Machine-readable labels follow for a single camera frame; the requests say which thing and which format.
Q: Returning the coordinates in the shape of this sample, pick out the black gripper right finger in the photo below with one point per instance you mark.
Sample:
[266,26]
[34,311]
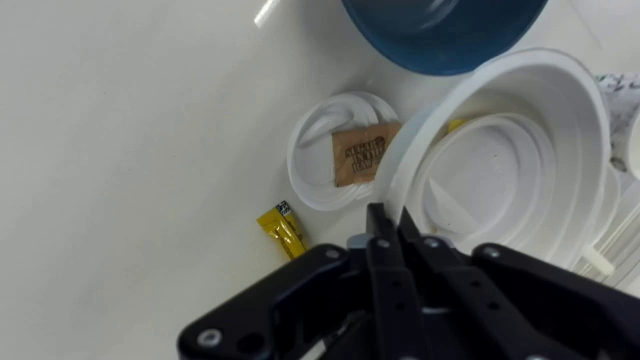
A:
[521,306]

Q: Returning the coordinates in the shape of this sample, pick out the blue rimmed white bowl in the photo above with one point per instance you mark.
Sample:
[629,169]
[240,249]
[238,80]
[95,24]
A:
[440,47]

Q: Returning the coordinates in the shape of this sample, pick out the brown paper packet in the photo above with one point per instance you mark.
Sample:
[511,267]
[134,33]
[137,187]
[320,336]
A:
[362,152]

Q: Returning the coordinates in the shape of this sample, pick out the small yellow scrap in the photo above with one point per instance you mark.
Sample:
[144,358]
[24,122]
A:
[455,125]

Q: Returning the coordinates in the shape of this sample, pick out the white plastic bowl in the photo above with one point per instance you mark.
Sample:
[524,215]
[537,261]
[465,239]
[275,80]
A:
[566,101]

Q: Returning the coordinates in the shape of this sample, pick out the yellow sachet packet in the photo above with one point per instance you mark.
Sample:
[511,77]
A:
[282,230]

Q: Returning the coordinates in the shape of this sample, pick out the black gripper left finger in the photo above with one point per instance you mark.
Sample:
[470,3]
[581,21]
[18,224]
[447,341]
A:
[313,300]

